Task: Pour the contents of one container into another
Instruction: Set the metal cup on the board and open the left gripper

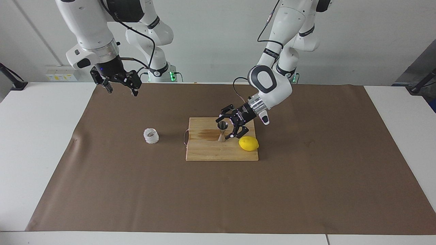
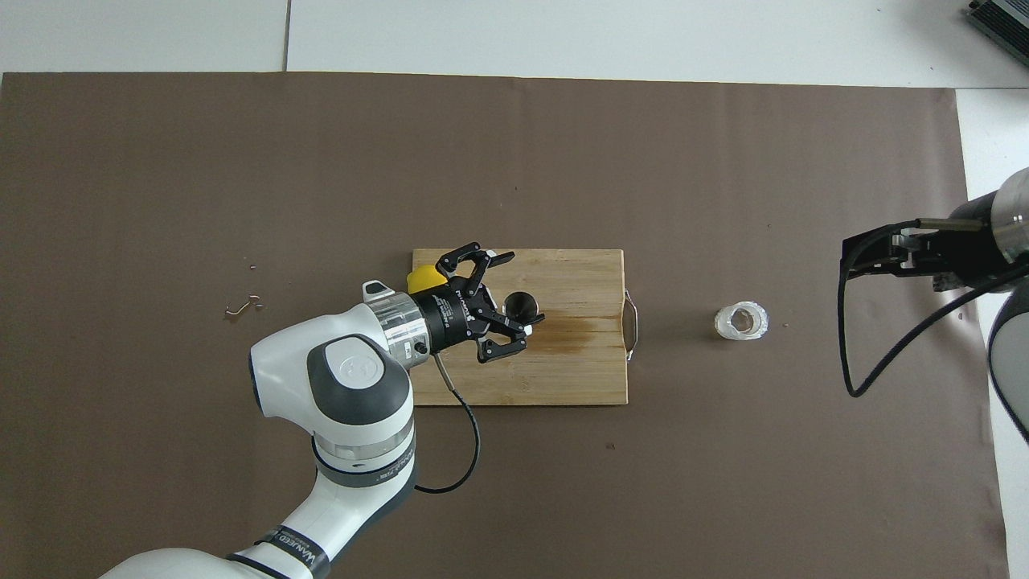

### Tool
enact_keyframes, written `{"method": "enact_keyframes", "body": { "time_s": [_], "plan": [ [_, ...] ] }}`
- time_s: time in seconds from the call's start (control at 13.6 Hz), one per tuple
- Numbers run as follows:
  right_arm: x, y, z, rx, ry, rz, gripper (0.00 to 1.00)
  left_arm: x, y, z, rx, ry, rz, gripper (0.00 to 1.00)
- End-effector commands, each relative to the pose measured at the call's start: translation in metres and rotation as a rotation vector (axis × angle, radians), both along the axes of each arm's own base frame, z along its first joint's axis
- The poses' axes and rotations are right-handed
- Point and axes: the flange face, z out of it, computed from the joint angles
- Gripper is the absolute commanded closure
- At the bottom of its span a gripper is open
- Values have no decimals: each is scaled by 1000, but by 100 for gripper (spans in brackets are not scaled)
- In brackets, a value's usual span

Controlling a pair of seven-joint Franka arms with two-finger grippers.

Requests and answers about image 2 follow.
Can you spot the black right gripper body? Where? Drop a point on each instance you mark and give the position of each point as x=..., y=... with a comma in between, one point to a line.
x=977, y=249

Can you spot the steel double jigger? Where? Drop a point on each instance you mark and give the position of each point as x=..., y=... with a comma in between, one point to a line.
x=521, y=305

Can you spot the grey ribbed metal device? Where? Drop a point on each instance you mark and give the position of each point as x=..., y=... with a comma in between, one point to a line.
x=1005, y=16

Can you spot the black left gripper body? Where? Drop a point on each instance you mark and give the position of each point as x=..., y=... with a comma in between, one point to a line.
x=454, y=318

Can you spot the yellow lemon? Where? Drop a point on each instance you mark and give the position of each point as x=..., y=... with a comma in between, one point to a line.
x=420, y=281

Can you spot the brown paper table mat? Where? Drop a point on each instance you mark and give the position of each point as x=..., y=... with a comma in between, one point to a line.
x=321, y=161

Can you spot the clear faceted glass cup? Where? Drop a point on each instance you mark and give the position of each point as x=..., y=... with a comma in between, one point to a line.
x=727, y=322

